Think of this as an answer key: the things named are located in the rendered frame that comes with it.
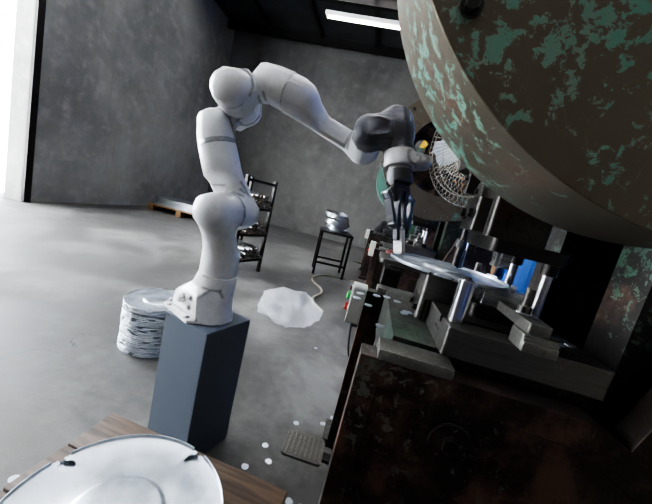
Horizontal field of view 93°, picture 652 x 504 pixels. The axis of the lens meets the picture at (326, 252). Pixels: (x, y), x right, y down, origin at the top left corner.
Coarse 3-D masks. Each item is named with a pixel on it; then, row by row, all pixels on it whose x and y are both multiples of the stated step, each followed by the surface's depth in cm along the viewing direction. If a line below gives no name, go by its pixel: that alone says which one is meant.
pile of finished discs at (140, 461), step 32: (96, 448) 52; (128, 448) 53; (160, 448) 54; (192, 448) 55; (32, 480) 44; (64, 480) 46; (96, 480) 47; (128, 480) 47; (160, 480) 49; (192, 480) 50
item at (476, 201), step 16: (480, 192) 78; (464, 208) 79; (480, 208) 72; (496, 208) 69; (512, 208) 68; (464, 224) 78; (480, 224) 72; (496, 224) 69; (512, 224) 69; (528, 224) 68; (544, 224) 68; (512, 240) 69; (528, 240) 69; (544, 240) 68
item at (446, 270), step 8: (392, 256) 79; (400, 256) 85; (408, 256) 89; (416, 256) 93; (408, 264) 71; (416, 264) 76; (424, 264) 78; (432, 264) 79; (440, 264) 83; (448, 264) 93; (432, 272) 70; (440, 272) 72; (448, 272) 74; (456, 272) 75; (464, 272) 78; (472, 272) 88; (480, 280) 75; (488, 280) 79; (496, 280) 81; (488, 288) 66; (496, 288) 67; (504, 288) 68
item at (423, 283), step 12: (384, 252) 87; (396, 264) 74; (420, 276) 83; (432, 276) 75; (420, 288) 79; (432, 288) 76; (444, 288) 75; (420, 300) 77; (432, 300) 76; (444, 300) 76; (420, 312) 77
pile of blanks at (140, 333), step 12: (132, 312) 137; (144, 312) 136; (120, 324) 143; (132, 324) 138; (144, 324) 139; (156, 324) 139; (120, 336) 144; (132, 336) 139; (144, 336) 139; (156, 336) 141; (120, 348) 142; (132, 348) 139; (144, 348) 140; (156, 348) 142
